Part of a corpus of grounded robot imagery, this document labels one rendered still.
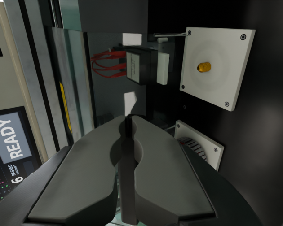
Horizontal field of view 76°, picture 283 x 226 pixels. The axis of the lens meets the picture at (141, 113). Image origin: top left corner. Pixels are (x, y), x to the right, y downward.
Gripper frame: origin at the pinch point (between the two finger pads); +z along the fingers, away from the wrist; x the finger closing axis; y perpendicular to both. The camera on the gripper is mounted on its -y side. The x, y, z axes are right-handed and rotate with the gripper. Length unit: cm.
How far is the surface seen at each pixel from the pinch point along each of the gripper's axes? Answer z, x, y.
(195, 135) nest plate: 27.0, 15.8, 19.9
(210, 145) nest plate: 22.8, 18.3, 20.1
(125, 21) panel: 45.4, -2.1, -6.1
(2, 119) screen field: 18.7, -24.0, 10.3
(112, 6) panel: 43.7, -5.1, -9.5
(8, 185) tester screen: 17.1, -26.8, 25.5
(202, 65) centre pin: 25.4, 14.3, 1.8
